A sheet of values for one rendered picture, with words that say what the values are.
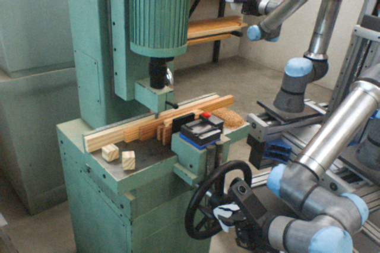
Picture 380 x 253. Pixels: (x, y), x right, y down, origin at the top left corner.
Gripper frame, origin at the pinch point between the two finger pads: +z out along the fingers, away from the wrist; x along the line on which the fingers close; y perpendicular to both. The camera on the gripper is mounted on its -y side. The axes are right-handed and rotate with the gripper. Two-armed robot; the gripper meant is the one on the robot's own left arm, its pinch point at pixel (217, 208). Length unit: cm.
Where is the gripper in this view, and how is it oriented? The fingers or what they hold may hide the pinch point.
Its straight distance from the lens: 91.2
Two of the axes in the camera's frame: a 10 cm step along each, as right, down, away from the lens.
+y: 3.0, 9.3, 2.1
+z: -5.6, 0.0, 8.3
